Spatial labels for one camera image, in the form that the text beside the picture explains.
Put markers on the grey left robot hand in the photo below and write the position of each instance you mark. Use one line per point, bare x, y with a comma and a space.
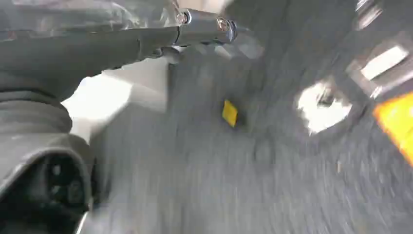
80, 42

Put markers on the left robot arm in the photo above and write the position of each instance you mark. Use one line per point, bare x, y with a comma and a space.
32, 161

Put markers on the black power adapter yellow label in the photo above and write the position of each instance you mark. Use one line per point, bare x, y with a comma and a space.
229, 113

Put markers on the yellow sheet on floor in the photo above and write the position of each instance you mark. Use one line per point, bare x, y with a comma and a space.
397, 124

